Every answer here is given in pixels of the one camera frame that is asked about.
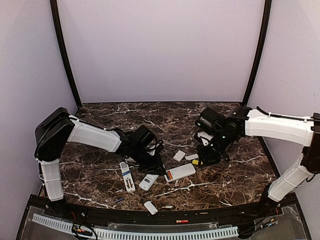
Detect small white remote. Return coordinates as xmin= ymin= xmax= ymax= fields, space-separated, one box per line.
xmin=164 ymin=163 xmax=196 ymax=183

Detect white remote with battery bay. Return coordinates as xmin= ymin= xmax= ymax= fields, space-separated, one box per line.
xmin=138 ymin=174 xmax=159 ymax=191

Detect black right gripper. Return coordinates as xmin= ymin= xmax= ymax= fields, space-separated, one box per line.
xmin=196 ymin=128 xmax=236 ymax=168

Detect red battery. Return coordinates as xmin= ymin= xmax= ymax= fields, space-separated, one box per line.
xmin=161 ymin=205 xmax=174 ymax=209
xmin=176 ymin=219 xmax=189 ymax=224

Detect orange batteries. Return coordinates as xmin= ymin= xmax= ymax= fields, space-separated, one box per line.
xmin=165 ymin=170 xmax=173 ymax=182

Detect white slotted cable duct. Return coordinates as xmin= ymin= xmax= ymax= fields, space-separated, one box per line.
xmin=32 ymin=213 xmax=239 ymax=240

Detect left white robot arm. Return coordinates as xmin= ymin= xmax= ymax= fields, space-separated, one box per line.
xmin=34 ymin=107 xmax=166 ymax=218

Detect black enclosure frame post right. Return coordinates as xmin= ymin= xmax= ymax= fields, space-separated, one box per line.
xmin=241 ymin=0 xmax=273 ymax=111

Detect white wide remote battery cover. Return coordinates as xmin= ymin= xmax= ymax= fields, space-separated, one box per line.
xmin=173 ymin=150 xmax=186 ymax=162

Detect yellow handled screwdriver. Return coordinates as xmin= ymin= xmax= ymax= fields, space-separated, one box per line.
xmin=192 ymin=159 xmax=203 ymax=166

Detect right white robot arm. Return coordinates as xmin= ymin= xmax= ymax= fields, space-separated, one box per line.
xmin=195 ymin=106 xmax=320 ymax=217

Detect black enclosure frame post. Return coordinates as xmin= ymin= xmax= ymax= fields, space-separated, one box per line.
xmin=241 ymin=0 xmax=273 ymax=111
xmin=49 ymin=0 xmax=82 ymax=109

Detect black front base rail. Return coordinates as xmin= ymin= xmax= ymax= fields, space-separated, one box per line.
xmin=27 ymin=193 xmax=298 ymax=227

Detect black enclosure frame post left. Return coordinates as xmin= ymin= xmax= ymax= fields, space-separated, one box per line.
xmin=49 ymin=0 xmax=82 ymax=109

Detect white slim remote battery cover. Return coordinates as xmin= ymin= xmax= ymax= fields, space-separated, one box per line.
xmin=185 ymin=153 xmax=199 ymax=161

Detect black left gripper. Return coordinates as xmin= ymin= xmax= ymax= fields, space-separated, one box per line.
xmin=131 ymin=144 xmax=166 ymax=175

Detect slim white QR-code remote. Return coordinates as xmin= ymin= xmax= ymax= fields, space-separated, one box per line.
xmin=119 ymin=161 xmax=136 ymax=193

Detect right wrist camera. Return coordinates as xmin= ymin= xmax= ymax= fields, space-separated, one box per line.
xmin=194 ymin=131 xmax=213 ymax=146

